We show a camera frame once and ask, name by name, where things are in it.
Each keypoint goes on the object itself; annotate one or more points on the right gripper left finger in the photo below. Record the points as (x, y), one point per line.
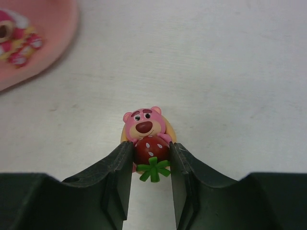
(96, 198)

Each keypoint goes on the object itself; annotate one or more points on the pink three-tier wooden shelf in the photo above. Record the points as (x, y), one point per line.
(56, 21)

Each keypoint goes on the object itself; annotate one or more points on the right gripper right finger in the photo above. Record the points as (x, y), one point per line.
(205, 199)

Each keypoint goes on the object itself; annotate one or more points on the strawberry cake slice toy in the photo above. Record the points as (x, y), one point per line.
(19, 39)

